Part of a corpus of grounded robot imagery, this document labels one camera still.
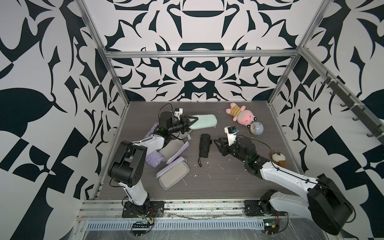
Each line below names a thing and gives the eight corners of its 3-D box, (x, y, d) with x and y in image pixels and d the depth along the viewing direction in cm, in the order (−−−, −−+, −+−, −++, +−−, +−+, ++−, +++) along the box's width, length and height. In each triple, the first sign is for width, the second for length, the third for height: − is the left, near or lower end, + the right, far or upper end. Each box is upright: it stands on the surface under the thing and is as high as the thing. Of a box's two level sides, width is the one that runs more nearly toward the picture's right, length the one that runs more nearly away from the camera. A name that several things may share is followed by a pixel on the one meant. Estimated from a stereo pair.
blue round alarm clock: (252, 137, 102) (256, 129, 95) (249, 127, 107) (253, 120, 100) (260, 137, 102) (265, 129, 95) (257, 127, 107) (261, 120, 100)
